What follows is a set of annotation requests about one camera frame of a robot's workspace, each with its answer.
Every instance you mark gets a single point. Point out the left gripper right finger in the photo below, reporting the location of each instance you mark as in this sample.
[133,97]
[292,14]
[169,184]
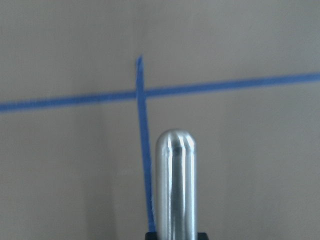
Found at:
[202,236]

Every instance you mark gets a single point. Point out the steel muddler black tip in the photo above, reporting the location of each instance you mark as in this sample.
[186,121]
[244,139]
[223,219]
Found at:
[176,186]

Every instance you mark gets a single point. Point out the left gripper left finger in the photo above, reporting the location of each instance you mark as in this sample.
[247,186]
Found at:
[151,236]

